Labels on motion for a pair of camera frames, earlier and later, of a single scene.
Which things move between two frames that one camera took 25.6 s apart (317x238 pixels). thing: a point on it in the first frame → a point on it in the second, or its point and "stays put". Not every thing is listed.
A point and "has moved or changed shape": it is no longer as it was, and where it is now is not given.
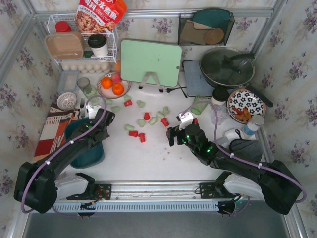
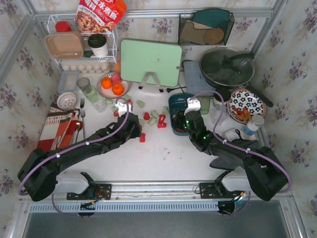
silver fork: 81,105 stays put
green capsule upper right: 166,110 stays put
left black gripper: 99,121 → 136,127
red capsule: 165,122 has moved or changed shape
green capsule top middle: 141,103 stays put
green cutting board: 138,57 stays put
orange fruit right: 118,89 stays put
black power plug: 169,89 stays put
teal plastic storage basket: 88,157 → 178,102
